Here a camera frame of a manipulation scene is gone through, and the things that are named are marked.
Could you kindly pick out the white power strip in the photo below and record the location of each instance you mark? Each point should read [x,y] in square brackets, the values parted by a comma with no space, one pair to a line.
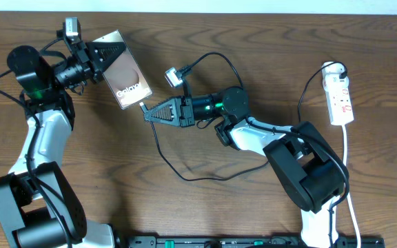
[336,87]

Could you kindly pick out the bronze Galaxy smartphone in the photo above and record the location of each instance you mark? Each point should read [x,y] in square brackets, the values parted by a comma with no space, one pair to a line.
[124,75]

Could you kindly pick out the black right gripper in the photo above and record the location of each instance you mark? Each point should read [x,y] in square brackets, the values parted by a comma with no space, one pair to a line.
[181,111]

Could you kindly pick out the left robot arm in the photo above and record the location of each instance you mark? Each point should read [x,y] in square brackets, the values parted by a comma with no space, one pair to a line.
[38,207]

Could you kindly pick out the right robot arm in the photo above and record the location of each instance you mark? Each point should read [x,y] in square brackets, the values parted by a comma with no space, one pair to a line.
[311,174]

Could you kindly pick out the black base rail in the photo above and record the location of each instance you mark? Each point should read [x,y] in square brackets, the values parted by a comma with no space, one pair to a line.
[170,242]

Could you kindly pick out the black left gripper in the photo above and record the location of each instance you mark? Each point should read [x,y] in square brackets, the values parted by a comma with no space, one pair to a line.
[91,51]

